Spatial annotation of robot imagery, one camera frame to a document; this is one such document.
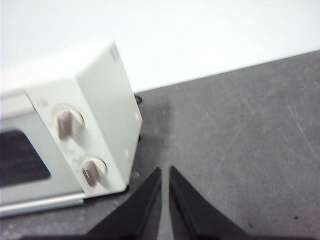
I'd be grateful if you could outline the beige temperature knob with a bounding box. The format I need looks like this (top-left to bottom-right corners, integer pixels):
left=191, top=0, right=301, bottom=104
left=50, top=102, right=86, bottom=140

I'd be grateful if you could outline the cream Toshiba toaster oven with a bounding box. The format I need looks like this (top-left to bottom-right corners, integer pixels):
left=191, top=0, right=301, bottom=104
left=0, top=39, right=144, bottom=218

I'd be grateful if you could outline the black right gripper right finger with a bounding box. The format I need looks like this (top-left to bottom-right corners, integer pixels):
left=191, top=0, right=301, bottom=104
left=169, top=165, right=245, bottom=236

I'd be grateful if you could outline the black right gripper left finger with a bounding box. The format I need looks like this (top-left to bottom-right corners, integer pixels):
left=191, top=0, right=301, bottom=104
left=86, top=166, right=163, bottom=236

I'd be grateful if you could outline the beige timer knob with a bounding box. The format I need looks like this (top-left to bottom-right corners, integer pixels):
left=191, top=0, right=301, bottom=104
left=79, top=155, right=109, bottom=188

